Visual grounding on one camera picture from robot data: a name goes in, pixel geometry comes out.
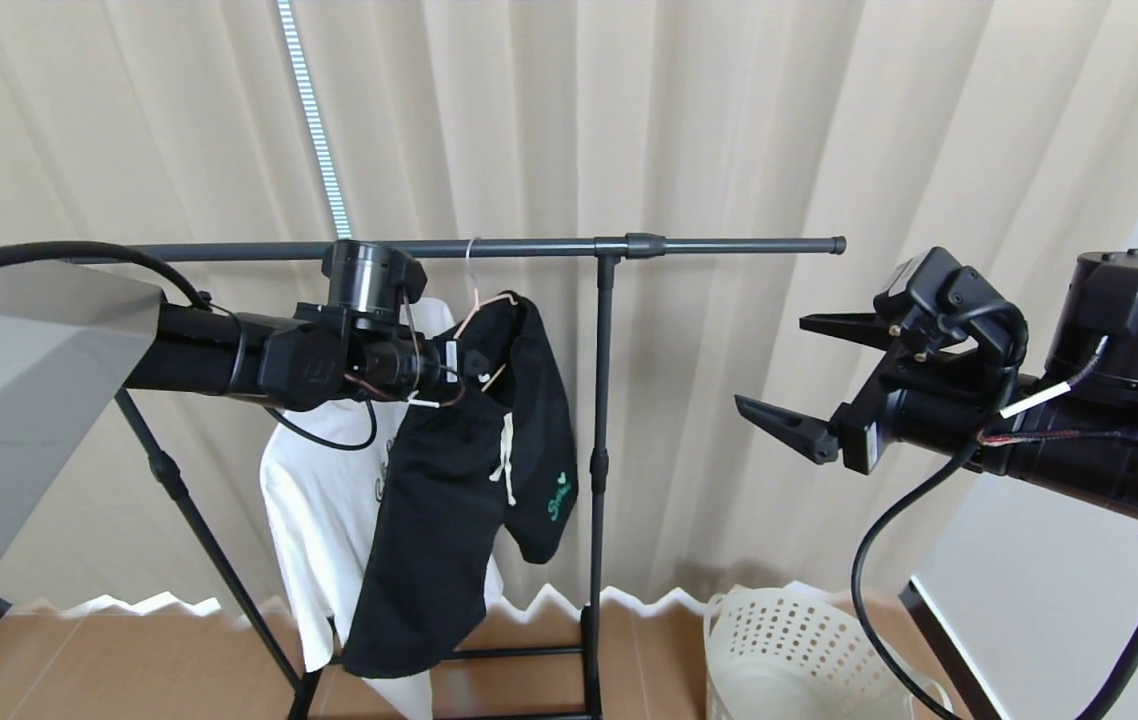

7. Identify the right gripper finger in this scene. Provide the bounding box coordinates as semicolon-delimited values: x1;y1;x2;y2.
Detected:
799;313;905;353
734;395;841;466

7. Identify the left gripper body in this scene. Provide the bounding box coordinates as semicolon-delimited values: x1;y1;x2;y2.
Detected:
391;338;462;397

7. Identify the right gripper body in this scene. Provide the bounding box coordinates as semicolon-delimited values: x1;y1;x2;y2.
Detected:
837;340;1020;476

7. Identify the pink clothes hanger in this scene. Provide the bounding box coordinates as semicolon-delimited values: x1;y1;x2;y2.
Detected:
453;238;520;393

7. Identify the black garment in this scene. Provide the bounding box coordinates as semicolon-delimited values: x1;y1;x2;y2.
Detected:
341;293;580;680

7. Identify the white garment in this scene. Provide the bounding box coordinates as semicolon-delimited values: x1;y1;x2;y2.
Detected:
260;297;507;720

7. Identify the white laundry basket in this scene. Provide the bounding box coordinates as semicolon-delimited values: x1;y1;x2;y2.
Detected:
704;585;953;720

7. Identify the black clothes rack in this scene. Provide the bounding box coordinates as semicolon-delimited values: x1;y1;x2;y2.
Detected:
59;235;847;720

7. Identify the beige curtain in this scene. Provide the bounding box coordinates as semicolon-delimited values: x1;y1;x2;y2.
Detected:
0;0;1138;616

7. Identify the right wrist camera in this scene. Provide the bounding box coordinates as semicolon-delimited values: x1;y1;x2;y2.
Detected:
874;247;1030;371

